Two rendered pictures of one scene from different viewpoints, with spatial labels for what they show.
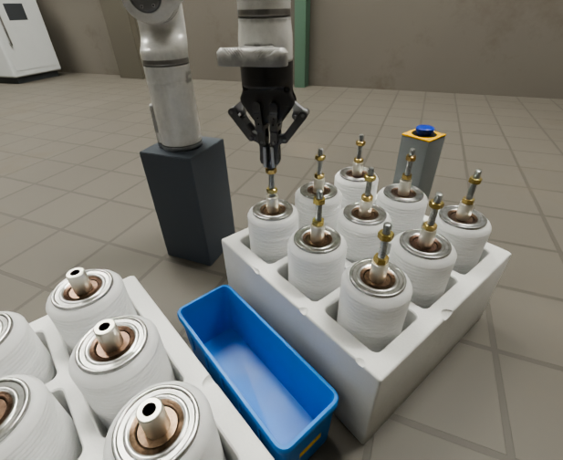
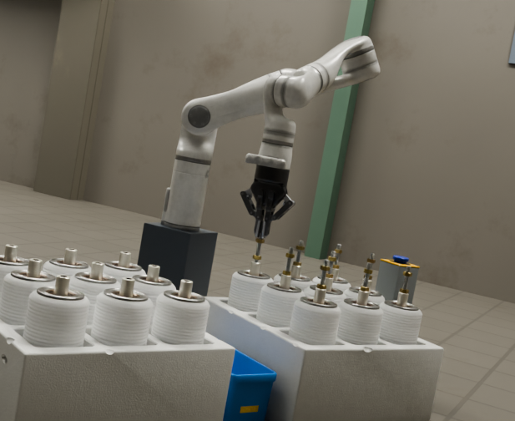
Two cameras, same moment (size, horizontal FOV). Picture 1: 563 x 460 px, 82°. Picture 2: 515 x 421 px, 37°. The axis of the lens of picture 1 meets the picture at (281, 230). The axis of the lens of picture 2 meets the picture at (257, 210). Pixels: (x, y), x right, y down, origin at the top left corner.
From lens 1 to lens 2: 1.23 m
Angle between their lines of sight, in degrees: 30
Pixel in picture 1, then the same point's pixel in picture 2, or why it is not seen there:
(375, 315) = (310, 317)
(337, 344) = (283, 339)
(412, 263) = (347, 308)
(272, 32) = (280, 152)
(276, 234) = (253, 288)
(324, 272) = (284, 306)
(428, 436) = not seen: outside the picture
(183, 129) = (190, 211)
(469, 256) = (401, 333)
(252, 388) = not seen: hidden behind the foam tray
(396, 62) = (461, 251)
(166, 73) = (193, 167)
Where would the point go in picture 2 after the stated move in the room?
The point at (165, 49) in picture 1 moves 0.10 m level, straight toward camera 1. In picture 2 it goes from (199, 151) to (204, 154)
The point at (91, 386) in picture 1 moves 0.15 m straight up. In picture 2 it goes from (143, 287) to (157, 208)
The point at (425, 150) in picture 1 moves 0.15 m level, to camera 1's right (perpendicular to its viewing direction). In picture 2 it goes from (396, 273) to (457, 284)
